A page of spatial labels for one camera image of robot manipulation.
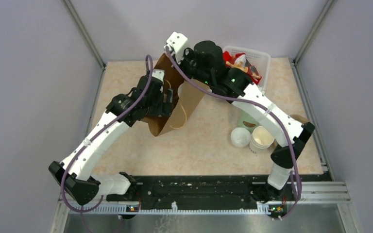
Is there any green straw holder cup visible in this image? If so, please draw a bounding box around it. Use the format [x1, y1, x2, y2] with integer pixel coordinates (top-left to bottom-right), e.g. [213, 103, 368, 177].
[237, 111, 259, 131]

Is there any white plastic basket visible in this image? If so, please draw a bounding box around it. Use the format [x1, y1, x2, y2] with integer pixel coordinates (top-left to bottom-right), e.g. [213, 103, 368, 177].
[222, 46, 271, 94]

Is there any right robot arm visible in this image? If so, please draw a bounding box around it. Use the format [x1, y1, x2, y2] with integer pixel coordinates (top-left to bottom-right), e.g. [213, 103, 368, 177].
[173, 40, 315, 200]

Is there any brown paper bag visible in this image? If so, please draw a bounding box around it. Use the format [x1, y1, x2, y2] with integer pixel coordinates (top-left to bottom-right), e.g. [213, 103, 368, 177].
[143, 54, 205, 136]

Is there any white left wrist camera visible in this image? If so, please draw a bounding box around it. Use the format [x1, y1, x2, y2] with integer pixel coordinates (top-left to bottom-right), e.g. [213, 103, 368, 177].
[152, 69, 165, 83]

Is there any red snack packet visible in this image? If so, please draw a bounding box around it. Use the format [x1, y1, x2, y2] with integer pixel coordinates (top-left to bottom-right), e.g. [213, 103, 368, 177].
[222, 51, 262, 85]

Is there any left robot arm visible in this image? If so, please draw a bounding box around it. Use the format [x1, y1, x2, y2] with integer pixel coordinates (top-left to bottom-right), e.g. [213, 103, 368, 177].
[49, 69, 173, 205]

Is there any stack of paper cups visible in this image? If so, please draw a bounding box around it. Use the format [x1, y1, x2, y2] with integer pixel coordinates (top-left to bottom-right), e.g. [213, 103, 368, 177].
[249, 126, 275, 153]

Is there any stack of white lids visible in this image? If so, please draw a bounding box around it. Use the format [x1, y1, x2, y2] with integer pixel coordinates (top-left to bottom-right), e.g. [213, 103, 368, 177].
[230, 127, 251, 148]

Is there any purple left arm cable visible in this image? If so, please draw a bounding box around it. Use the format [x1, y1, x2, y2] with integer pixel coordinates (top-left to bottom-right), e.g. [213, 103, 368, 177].
[60, 54, 154, 233]

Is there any brown cardboard cup carrier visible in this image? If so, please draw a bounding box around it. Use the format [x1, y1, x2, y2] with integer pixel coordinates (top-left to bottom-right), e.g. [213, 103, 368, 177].
[271, 114, 311, 152]

